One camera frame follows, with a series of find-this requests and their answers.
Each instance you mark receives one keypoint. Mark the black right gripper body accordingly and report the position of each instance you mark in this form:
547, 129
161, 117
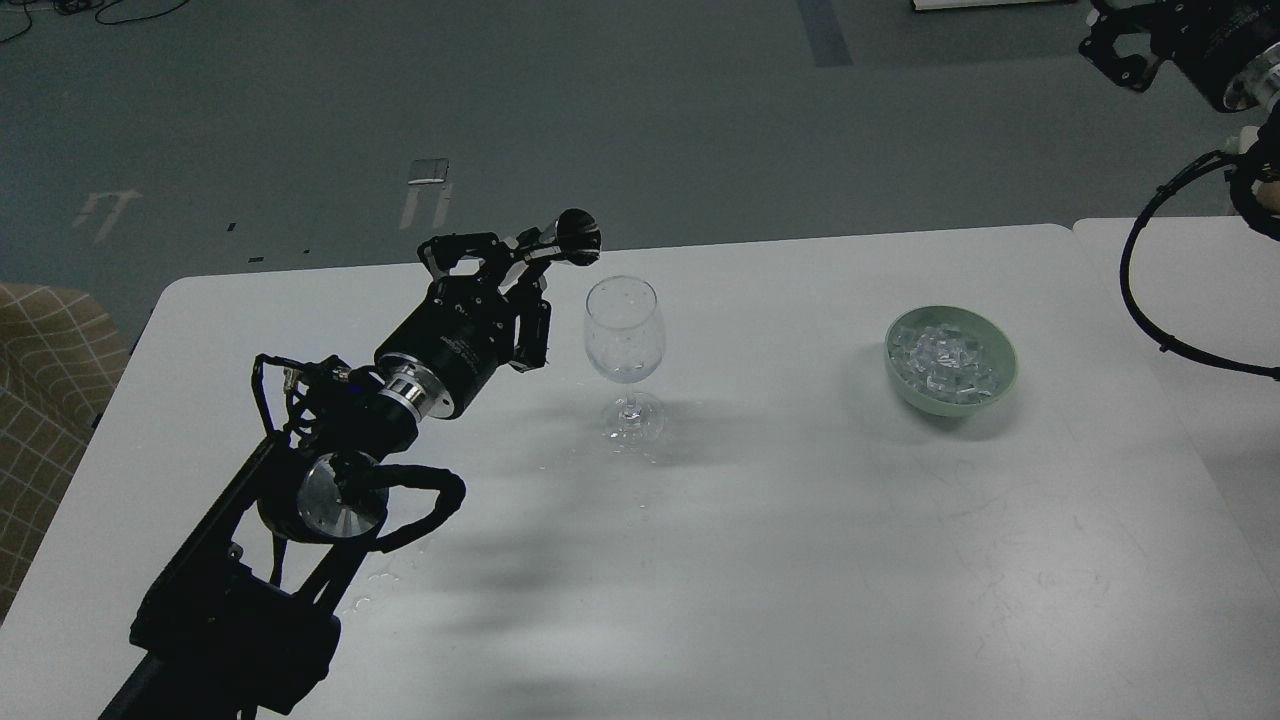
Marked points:
1226, 49

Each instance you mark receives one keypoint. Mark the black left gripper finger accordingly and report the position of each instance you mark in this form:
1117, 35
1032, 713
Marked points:
502, 263
532, 319

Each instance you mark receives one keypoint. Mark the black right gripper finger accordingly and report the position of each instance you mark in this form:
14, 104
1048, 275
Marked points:
1118, 42

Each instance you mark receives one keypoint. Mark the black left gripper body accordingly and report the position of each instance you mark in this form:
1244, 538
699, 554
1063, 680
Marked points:
450, 345

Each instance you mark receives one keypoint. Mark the pile of clear ice cubes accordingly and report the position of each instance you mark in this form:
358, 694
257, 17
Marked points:
942, 362

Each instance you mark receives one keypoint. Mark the steel cocktail jigger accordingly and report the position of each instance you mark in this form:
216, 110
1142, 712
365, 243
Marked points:
572, 238

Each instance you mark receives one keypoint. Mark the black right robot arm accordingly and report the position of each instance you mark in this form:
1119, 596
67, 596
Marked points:
1181, 269

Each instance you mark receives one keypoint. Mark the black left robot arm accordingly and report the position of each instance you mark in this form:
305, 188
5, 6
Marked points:
244, 616

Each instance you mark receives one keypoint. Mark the clear wine glass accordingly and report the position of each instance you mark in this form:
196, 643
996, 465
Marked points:
624, 337

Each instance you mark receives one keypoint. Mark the beige checkered chair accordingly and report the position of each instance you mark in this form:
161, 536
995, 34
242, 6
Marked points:
62, 357

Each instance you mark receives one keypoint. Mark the green bowl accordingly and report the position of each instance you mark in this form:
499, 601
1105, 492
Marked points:
998, 347

